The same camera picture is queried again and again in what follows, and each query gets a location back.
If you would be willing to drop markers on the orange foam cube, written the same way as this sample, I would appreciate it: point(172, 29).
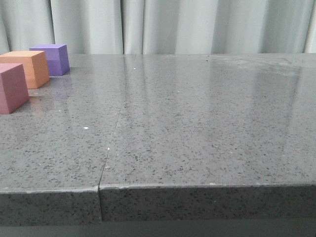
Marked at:
point(34, 63)

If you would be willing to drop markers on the grey-green curtain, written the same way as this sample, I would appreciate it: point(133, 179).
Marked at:
point(160, 26)

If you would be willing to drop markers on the purple foam cube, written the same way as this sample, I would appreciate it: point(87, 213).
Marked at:
point(57, 58)

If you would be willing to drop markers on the pink foam cube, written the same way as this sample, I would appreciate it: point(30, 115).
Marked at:
point(13, 88)

